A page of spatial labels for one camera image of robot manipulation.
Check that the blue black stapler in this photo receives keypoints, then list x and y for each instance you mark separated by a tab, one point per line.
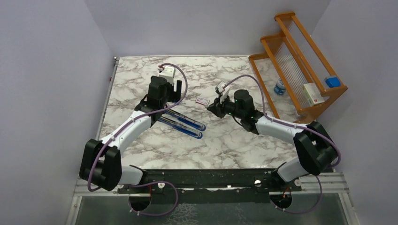
186	120

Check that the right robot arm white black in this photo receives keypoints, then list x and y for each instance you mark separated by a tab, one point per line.
314	147

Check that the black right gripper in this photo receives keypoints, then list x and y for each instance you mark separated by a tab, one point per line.
217	108

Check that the orange wooden tiered rack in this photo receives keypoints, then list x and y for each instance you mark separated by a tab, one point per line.
297	60

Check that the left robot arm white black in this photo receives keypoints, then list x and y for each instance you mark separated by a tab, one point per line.
101	165

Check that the blue lidded small jar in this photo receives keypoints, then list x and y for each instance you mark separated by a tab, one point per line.
279	88

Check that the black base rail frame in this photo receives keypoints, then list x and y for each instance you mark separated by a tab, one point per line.
201	186

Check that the red white staple box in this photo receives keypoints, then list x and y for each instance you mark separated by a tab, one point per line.
202	101

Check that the white red carton box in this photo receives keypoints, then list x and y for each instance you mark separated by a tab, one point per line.
312	94

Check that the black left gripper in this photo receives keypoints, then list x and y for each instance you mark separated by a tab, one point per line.
174	95

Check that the blue block on rack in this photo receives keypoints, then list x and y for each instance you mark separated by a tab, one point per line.
332	81

